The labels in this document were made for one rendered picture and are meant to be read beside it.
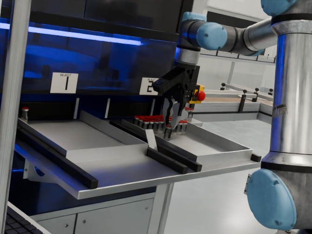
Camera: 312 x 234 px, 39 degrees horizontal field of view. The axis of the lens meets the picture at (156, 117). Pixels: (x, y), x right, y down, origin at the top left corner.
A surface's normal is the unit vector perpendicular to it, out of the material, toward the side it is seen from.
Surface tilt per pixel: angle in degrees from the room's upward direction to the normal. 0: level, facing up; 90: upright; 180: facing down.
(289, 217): 102
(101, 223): 90
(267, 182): 97
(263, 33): 109
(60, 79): 90
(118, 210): 90
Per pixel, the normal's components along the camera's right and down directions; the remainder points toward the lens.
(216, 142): -0.73, 0.02
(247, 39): -0.87, 0.29
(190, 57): 0.23, 0.26
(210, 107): 0.66, 0.29
